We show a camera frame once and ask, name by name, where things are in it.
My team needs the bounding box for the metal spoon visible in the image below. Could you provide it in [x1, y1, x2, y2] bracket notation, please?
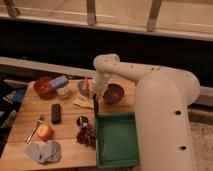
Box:
[25, 115, 45, 144]

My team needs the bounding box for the grey brush with red handle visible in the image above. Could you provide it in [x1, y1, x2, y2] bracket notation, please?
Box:
[77, 77, 90, 97]

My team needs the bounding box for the purple bowl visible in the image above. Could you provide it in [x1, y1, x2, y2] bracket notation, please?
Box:
[103, 83, 124, 104]

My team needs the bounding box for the red bowl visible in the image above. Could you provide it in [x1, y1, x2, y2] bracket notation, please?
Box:
[33, 77, 56, 99]

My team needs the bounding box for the purple grape bunch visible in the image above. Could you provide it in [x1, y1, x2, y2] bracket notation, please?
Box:
[76, 125, 96, 147]

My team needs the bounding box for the black rectangular block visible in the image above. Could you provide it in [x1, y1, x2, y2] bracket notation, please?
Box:
[51, 104, 61, 124]

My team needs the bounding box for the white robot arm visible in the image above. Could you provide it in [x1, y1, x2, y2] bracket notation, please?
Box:
[93, 54, 200, 171]

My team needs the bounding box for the small black cup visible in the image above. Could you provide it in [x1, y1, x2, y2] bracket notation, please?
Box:
[76, 116, 89, 128]

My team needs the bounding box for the grey cloth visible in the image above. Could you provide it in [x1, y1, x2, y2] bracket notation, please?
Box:
[24, 140, 62, 164]

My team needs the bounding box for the wooden scrub brush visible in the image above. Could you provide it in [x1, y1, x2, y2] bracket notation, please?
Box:
[73, 99, 94, 109]

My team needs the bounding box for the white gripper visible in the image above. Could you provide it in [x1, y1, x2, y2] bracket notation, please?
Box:
[93, 71, 110, 117]

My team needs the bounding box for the blue sponge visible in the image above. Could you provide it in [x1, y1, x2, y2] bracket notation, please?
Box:
[50, 75, 69, 89]

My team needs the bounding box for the orange apple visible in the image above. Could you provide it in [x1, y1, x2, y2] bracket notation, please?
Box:
[37, 124, 53, 141]

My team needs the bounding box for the green plastic tray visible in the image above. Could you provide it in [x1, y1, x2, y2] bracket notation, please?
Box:
[95, 112, 140, 168]

